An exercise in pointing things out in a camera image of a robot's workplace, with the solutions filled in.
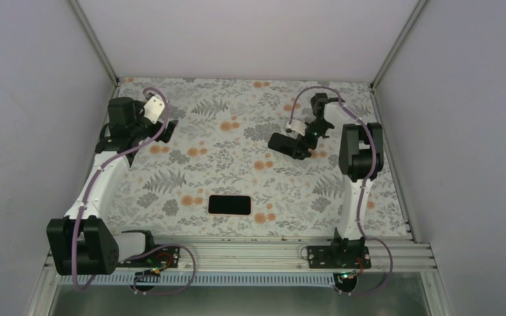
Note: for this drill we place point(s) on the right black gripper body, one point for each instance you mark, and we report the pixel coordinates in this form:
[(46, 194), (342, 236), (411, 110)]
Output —
[(320, 126)]

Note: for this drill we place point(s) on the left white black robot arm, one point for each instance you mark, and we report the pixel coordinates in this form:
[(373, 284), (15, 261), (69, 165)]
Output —
[(81, 242)]

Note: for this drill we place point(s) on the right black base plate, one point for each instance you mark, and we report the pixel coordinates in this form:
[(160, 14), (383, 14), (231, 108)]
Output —
[(326, 257)]

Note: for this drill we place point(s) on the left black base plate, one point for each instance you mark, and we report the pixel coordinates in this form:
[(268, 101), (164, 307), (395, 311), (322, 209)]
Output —
[(165, 258)]

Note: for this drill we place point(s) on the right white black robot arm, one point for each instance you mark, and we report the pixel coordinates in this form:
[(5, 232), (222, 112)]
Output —
[(360, 159)]

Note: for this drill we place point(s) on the aluminium rail frame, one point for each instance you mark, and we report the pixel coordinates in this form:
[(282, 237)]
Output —
[(274, 255)]

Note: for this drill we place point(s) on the floral patterned table mat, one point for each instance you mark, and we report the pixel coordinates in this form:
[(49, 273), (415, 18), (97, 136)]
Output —
[(220, 147)]

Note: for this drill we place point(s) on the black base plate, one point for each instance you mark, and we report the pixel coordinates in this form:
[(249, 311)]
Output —
[(165, 258), (326, 257)]

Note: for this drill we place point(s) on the black phone with pink edge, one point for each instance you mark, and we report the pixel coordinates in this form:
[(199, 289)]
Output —
[(231, 205)]

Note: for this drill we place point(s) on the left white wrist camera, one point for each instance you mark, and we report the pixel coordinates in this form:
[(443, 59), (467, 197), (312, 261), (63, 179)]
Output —
[(153, 109)]

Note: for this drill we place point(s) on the slotted grey cable duct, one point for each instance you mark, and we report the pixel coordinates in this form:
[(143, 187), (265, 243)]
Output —
[(212, 279)]

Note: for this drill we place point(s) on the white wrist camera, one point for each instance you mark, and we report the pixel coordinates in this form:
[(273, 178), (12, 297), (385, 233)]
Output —
[(296, 127), (153, 109)]

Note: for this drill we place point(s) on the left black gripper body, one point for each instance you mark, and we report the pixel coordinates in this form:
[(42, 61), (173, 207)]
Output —
[(154, 135)]

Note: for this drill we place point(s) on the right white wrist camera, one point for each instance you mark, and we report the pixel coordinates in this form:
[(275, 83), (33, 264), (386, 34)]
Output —
[(296, 127)]

